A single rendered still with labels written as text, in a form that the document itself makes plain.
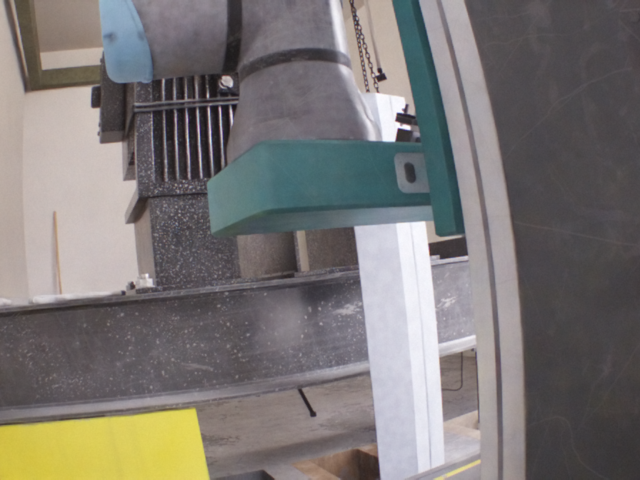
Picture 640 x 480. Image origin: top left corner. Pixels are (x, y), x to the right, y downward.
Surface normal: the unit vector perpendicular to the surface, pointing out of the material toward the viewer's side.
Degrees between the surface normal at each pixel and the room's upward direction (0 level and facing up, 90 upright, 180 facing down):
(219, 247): 90
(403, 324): 90
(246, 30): 128
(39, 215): 90
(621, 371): 90
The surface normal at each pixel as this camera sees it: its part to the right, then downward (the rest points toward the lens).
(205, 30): 0.28, 0.47
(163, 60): 0.22, 0.87
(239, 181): -0.89, 0.08
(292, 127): -0.09, -0.04
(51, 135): 0.40, -0.09
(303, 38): 0.20, -0.07
